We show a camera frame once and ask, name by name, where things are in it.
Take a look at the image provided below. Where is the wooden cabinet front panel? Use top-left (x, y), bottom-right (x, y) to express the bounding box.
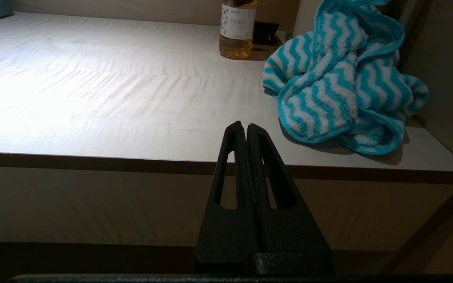
top-left (0, 153), bottom-right (453, 252)

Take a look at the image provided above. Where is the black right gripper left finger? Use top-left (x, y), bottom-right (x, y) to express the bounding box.
top-left (194, 121), bottom-right (259, 275)

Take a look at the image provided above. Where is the wooden upstand board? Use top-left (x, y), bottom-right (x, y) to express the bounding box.
top-left (392, 0), bottom-right (453, 172)
top-left (12, 0), bottom-right (301, 31)

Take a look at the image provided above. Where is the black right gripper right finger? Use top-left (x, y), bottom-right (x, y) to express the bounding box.
top-left (246, 123), bottom-right (333, 276)

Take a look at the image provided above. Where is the blue white striped cloth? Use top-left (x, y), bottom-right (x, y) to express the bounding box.
top-left (263, 0), bottom-right (430, 155)

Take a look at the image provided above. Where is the clear bottle amber drink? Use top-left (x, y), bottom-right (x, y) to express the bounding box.
top-left (219, 0), bottom-right (258, 60)

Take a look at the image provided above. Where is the small black box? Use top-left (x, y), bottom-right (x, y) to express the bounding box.
top-left (252, 21), bottom-right (282, 46)

